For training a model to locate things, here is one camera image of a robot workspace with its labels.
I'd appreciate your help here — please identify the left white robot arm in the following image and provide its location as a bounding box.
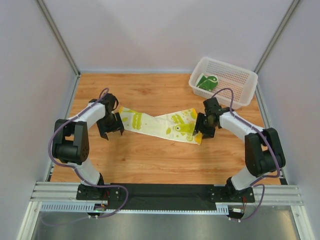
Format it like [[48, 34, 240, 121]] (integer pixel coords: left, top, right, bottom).
[[48, 92, 124, 195]]

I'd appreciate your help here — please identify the aluminium frame post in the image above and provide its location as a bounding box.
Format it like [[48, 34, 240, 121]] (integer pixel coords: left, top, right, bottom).
[[35, 0, 81, 77], [254, 0, 301, 75]]

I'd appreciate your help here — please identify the slotted grey cable duct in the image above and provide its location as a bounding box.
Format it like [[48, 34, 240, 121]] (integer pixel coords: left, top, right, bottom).
[[40, 202, 245, 215]]

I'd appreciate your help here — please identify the green cream patterned towel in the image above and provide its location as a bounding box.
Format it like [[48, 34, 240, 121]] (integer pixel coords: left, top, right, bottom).
[[195, 73, 219, 92]]

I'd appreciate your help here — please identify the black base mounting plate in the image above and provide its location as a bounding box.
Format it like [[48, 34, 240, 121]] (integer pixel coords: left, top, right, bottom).
[[76, 183, 255, 210]]

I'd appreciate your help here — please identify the yellow lime patterned towel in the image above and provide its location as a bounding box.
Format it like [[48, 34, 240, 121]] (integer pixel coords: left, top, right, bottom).
[[118, 106, 203, 145]]

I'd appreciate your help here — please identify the white perforated plastic basket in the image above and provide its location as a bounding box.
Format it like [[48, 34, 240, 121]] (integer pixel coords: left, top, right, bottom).
[[188, 57, 258, 110]]

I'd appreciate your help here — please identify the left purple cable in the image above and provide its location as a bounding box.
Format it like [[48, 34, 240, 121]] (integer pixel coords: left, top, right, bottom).
[[39, 87, 130, 227]]

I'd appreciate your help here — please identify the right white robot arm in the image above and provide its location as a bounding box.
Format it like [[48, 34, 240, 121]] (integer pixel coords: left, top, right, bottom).
[[192, 97, 286, 198]]

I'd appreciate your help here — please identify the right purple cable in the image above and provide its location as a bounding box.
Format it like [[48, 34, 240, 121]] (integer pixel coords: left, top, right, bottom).
[[211, 87, 282, 224]]

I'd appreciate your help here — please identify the left aluminium frame post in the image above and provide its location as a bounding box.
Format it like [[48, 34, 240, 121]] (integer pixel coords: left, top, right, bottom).
[[35, 0, 81, 77]]

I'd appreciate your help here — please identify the aluminium front rail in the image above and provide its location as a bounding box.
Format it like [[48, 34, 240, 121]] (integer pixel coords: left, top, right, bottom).
[[30, 181, 304, 206]]

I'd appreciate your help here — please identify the purple cable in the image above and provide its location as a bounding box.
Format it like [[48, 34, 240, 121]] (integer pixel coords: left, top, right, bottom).
[[39, 87, 130, 227], [211, 87, 282, 224]]

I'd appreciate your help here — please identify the right aluminium frame post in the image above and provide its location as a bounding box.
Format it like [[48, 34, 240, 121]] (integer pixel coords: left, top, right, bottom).
[[254, 0, 301, 75]]

